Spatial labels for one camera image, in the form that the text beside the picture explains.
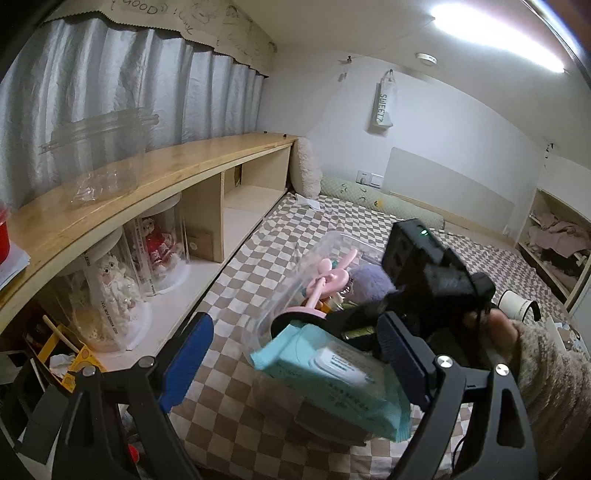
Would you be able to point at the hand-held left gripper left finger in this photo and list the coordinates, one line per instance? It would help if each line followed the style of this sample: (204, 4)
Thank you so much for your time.
(184, 364)

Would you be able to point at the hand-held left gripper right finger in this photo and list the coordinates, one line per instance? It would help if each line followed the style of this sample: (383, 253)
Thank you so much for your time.
(401, 360)

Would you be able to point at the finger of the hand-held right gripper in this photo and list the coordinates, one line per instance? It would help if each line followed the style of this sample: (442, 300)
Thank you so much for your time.
(364, 318)

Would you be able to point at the pink bunny fan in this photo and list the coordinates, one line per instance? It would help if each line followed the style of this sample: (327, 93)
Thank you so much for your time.
(323, 281)

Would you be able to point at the teal wet wipes pack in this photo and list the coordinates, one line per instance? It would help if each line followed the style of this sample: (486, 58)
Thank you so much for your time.
(323, 378)

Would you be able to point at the clear plastic container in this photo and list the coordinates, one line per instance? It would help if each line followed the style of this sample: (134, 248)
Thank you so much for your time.
(286, 295)

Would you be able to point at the person's right hand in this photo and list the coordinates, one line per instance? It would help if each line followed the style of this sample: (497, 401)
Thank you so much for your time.
(501, 334)

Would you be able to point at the purple plush toy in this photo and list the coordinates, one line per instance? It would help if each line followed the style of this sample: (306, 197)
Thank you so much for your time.
(369, 284)

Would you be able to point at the green bolster pillow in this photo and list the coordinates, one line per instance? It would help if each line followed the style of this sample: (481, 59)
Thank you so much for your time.
(364, 194)

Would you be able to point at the white mug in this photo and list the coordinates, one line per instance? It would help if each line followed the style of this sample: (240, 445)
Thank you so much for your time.
(512, 304)

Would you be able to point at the yellow box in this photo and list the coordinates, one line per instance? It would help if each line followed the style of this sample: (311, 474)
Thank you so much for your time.
(83, 364)

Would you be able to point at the white doll in clear case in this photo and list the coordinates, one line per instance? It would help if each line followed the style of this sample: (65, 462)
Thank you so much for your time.
(111, 290)

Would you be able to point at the red doll in clear case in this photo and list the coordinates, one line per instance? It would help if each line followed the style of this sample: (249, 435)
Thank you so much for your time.
(157, 249)

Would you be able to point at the cardboard box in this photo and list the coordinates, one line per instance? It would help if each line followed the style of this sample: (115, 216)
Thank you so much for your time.
(201, 244)

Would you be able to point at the white tissue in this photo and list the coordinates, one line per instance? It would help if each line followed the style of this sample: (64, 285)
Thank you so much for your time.
(308, 201)

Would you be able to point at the open clothes shelf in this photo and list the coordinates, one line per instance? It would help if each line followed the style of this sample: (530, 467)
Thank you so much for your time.
(540, 203)

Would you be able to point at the pile of clothes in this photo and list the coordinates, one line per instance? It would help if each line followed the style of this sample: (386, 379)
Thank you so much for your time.
(558, 235)

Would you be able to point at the white fluffy pillow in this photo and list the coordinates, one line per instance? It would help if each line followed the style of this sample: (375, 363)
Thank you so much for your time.
(304, 166)

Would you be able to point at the white tote bag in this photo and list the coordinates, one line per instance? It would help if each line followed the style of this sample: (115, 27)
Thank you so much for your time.
(383, 104)

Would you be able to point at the wooden shelf unit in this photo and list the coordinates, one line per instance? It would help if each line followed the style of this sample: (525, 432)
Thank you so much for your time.
(161, 170)

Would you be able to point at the stack of white papers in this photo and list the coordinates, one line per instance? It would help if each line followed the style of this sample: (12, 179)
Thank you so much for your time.
(14, 267)

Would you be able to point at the smoke detector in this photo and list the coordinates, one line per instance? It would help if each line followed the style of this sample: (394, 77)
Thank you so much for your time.
(426, 58)

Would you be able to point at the red cup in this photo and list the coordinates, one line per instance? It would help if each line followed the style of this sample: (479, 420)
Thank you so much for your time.
(3, 235)

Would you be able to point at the clear plastic tub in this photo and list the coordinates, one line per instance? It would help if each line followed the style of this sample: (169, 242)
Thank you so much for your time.
(106, 152)

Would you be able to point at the ceiling light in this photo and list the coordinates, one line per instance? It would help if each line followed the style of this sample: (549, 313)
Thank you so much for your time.
(498, 34)

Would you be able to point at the grey curtain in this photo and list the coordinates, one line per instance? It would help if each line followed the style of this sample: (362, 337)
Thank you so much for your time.
(138, 92)

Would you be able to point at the paper valance with drawings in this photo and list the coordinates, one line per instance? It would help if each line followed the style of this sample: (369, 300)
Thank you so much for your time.
(184, 18)

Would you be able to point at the white wall board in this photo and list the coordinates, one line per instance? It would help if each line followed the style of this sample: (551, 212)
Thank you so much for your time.
(443, 189)

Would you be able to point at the wall socket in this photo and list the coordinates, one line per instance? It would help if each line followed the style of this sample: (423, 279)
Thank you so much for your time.
(369, 179)

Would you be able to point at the wall hook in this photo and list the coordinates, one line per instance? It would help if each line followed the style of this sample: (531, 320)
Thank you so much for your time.
(347, 60)

